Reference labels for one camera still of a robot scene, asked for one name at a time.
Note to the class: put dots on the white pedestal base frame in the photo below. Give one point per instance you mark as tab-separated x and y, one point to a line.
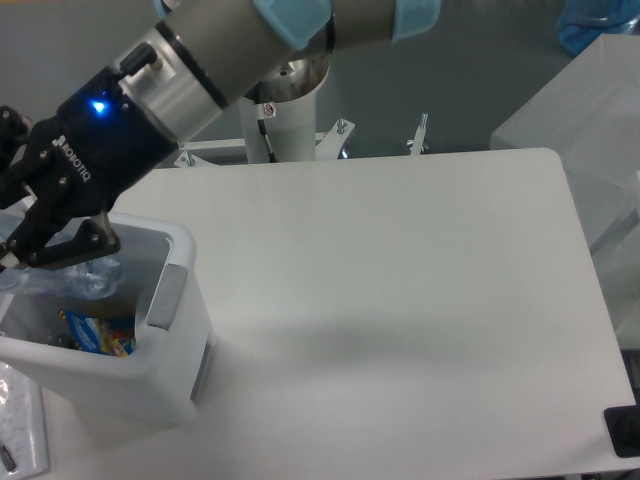
327	145

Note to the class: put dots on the white trash can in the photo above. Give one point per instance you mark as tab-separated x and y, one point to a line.
161	380

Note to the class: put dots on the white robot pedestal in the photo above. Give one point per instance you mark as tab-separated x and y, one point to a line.
286	100

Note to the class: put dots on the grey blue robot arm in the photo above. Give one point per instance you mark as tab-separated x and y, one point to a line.
200	58

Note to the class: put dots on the black device at table edge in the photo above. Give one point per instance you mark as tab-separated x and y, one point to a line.
623	426

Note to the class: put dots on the blue plastic bag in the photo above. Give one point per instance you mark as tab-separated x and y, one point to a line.
582	22

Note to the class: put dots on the colourful snack packets in bin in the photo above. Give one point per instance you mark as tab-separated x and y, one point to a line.
104	336

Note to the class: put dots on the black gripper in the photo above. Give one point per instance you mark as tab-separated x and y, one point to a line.
101	144

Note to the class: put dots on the black pen on tray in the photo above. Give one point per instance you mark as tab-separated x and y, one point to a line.
7	459

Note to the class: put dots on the crushed clear plastic bottle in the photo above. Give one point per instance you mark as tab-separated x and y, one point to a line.
90	280

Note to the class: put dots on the white side table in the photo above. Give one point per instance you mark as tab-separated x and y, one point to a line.
589	115

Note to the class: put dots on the clear plastic tray with paper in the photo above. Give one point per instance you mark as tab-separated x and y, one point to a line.
23	426

